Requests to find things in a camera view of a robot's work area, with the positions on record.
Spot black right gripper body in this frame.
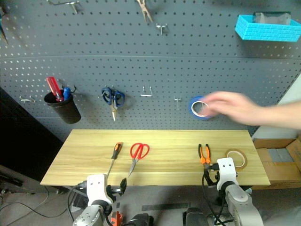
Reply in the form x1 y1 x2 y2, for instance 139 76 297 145
203 162 221 176

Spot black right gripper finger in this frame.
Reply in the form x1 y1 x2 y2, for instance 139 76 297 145
211 172 221 186
202 169 214 187

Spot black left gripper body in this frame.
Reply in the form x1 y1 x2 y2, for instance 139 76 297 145
105 184 121 203

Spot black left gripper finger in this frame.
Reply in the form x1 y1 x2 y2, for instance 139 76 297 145
119 178 128 196

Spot blue tape roll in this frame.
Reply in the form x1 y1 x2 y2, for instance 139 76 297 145
189 96 216 121

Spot grey metal pegboard wall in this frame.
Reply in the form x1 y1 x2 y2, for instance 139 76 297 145
0 0 301 143

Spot person's bare hand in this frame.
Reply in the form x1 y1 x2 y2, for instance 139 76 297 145
203 91 259 125

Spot small orange plastic part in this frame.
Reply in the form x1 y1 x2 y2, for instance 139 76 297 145
110 210 124 226

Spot brown tape roll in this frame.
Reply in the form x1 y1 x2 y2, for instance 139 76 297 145
225 148 248 171

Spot dark rounded shape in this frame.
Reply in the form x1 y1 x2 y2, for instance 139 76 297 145
182 207 210 226
128 212 155 226

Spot open cardboard box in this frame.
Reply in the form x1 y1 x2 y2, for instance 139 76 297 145
252 136 301 163

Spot flat cardboard box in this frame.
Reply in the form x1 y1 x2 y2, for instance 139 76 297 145
253 161 301 190

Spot black plastic cup holder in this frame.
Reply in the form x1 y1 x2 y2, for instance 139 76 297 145
43 89 82 125

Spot black cabinet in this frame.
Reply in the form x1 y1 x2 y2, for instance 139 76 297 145
0 86 64 189

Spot blue plastic basket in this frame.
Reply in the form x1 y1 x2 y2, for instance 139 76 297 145
235 14 301 43

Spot silver foil bag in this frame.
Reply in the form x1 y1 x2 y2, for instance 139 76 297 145
253 11 292 25

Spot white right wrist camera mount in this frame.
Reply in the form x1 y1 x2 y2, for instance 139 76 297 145
215 158 238 190

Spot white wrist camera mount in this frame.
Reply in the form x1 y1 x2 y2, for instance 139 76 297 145
215 158 238 190
86 174 113 208

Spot orange black handled pliers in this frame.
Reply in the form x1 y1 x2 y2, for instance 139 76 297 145
198 144 212 169

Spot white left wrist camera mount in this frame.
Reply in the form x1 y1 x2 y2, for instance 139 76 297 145
86 174 113 208

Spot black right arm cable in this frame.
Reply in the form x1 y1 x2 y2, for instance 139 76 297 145
201 182 232 226

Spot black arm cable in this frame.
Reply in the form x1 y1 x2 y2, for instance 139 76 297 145
67 180 88 221
201 182 232 226

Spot orange black handled screwdriver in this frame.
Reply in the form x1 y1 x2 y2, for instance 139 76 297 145
107 142 124 178

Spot red handled scissors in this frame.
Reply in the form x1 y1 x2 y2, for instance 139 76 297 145
127 142 151 178

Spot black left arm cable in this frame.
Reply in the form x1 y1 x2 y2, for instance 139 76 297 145
67 180 88 221

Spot black floor cable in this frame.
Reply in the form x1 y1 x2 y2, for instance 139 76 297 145
0 186 69 218

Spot blue handled scissors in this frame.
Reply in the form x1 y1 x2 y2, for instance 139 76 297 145
101 87 126 122

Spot beige handled needle-nose pliers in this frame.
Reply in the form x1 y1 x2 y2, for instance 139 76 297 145
136 0 154 24

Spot teal handled pliers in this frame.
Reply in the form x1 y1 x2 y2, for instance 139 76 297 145
0 6 9 45

